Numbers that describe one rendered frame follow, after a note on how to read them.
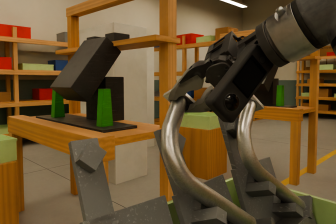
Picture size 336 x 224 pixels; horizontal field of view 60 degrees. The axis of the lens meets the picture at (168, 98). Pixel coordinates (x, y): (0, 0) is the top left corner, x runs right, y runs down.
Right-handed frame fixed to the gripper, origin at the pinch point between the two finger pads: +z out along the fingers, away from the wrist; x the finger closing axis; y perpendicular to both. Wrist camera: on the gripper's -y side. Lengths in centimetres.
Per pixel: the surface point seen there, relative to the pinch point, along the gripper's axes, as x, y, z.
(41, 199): -54, 69, 286
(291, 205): -34.2, -1.7, -1.4
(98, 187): 4.5, -18.3, 7.1
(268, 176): -24.7, -0.6, -2.2
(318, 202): -41.0, 2.2, -4.1
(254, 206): -28.1, -4.3, 3.4
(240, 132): -15.0, 4.3, -1.8
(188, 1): -145, 858, 397
